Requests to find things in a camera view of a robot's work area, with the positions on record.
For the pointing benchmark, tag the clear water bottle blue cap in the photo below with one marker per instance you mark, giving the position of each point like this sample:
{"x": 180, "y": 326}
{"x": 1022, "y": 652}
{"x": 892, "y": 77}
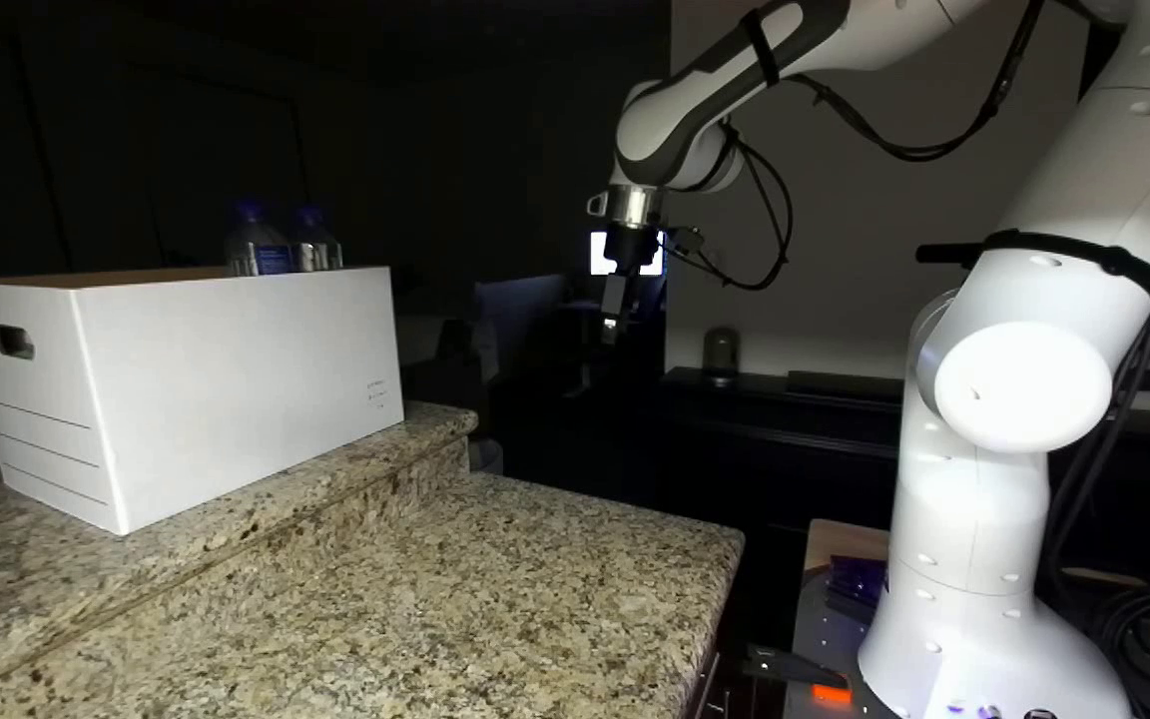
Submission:
{"x": 318, "y": 247}

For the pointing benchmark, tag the small dark speaker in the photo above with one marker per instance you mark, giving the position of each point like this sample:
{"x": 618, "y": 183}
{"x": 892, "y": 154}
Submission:
{"x": 719, "y": 359}

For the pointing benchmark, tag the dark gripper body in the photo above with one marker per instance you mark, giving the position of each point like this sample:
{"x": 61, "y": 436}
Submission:
{"x": 631, "y": 224}

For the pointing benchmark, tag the lit monitor screen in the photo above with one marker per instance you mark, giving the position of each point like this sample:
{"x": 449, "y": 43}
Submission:
{"x": 618, "y": 258}

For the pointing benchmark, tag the white storage box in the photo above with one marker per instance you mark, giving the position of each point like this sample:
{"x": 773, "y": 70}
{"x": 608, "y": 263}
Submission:
{"x": 128, "y": 398}

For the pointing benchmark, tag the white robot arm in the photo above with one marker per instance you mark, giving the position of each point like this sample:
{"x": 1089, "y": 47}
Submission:
{"x": 1009, "y": 371}

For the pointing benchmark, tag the dark low cabinet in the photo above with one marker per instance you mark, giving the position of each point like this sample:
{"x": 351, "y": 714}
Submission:
{"x": 769, "y": 452}

